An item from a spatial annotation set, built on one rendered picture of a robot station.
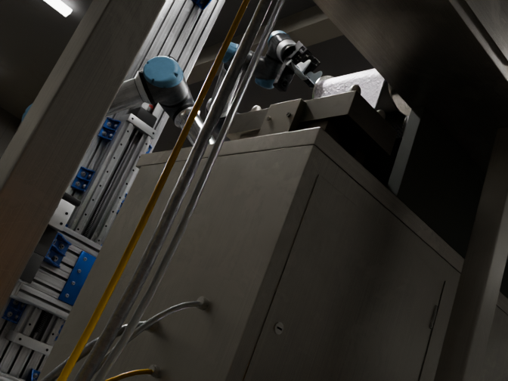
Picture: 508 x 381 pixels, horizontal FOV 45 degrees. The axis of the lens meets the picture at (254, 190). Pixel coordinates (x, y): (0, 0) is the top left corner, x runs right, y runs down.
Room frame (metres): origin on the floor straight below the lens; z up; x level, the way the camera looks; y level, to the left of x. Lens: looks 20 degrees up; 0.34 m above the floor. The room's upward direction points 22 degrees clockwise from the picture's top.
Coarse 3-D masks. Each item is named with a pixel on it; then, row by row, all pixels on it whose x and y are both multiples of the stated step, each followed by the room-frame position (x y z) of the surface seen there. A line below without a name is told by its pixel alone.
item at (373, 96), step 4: (376, 88) 1.30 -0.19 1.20; (380, 88) 1.29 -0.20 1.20; (364, 92) 1.33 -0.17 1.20; (368, 92) 1.32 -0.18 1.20; (372, 92) 1.31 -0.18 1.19; (376, 92) 1.30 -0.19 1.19; (380, 92) 1.29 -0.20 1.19; (364, 96) 1.33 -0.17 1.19; (368, 96) 1.32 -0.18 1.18; (372, 96) 1.31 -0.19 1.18; (376, 96) 1.30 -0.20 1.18; (368, 100) 1.32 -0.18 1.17; (372, 100) 1.31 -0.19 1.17; (376, 100) 1.29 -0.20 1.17; (372, 104) 1.30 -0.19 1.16; (376, 104) 1.30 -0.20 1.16
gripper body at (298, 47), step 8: (288, 48) 1.69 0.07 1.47; (296, 48) 1.68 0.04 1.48; (304, 48) 1.65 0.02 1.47; (288, 56) 1.71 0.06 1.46; (296, 56) 1.65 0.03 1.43; (304, 56) 1.62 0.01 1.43; (312, 56) 1.64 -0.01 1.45; (296, 64) 1.64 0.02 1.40; (312, 64) 1.65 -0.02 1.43; (304, 72) 1.66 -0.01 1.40
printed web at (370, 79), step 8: (360, 72) 1.38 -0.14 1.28; (368, 72) 1.35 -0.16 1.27; (376, 72) 1.32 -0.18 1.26; (328, 80) 1.46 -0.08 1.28; (336, 80) 1.43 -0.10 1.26; (344, 80) 1.41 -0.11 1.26; (352, 80) 1.38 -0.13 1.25; (360, 80) 1.36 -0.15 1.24; (368, 80) 1.34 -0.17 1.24; (376, 80) 1.31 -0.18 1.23; (384, 80) 1.29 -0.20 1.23; (320, 88) 1.47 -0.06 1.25; (328, 88) 1.45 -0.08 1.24; (336, 88) 1.42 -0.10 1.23; (344, 88) 1.40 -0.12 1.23; (368, 88) 1.33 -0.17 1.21; (320, 96) 1.46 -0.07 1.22; (392, 112) 1.40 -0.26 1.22; (392, 120) 1.39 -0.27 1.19; (400, 120) 1.37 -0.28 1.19; (400, 128) 1.37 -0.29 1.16; (400, 136) 1.37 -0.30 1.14
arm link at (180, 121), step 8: (184, 104) 1.85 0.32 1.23; (192, 104) 1.86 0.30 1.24; (168, 112) 1.89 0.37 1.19; (176, 112) 1.87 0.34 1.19; (184, 112) 1.86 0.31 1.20; (176, 120) 1.88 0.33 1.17; (184, 120) 1.86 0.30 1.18; (200, 120) 1.86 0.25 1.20; (192, 128) 1.85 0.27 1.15; (200, 128) 1.84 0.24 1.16; (192, 136) 1.85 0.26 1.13; (192, 144) 1.87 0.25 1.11
